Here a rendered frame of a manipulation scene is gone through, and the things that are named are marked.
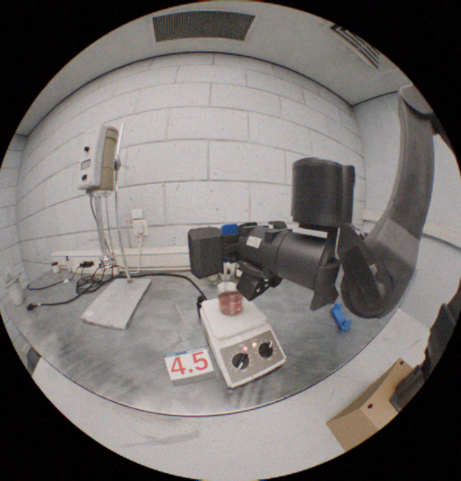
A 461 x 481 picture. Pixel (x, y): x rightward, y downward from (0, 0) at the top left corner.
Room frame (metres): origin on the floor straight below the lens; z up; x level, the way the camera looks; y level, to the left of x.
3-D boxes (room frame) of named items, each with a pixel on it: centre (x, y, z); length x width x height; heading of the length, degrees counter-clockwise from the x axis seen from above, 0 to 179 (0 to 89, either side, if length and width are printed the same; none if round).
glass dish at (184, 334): (0.24, 0.11, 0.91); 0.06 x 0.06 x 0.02
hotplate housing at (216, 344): (0.22, -0.01, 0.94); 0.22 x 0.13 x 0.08; 23
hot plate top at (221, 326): (0.25, 0.00, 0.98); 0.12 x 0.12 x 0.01; 23
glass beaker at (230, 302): (0.25, 0.00, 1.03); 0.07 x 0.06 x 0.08; 109
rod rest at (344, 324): (0.25, -0.34, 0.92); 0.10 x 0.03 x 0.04; 167
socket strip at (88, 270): (0.50, 0.78, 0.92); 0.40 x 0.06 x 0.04; 101
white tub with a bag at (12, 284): (-0.02, 1.07, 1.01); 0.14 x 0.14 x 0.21
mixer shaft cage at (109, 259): (0.35, 0.43, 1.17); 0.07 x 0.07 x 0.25
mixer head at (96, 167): (0.33, 0.43, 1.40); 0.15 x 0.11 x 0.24; 11
